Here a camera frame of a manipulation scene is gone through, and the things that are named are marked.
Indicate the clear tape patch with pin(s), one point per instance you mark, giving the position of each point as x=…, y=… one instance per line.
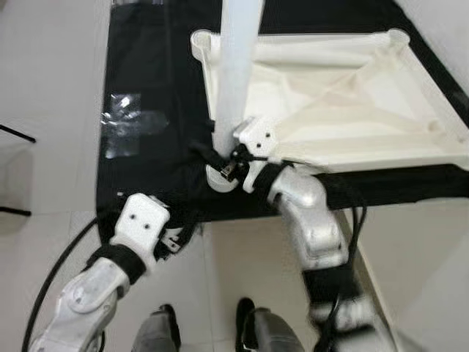
x=454, y=99
x=132, y=125

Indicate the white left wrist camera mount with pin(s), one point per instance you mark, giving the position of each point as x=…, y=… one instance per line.
x=139, y=220

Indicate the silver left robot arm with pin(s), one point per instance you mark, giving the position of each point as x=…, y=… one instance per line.
x=80, y=293

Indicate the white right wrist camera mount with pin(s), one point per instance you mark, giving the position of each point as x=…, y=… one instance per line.
x=256, y=136

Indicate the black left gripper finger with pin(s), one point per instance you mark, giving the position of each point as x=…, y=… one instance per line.
x=189, y=224

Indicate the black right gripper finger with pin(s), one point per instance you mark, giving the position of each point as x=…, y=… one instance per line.
x=209, y=154

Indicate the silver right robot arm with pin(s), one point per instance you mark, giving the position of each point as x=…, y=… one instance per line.
x=315, y=227

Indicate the white plastic table top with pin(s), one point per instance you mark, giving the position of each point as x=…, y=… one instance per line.
x=352, y=125

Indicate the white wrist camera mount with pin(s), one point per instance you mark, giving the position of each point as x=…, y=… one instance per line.
x=139, y=220
x=256, y=136

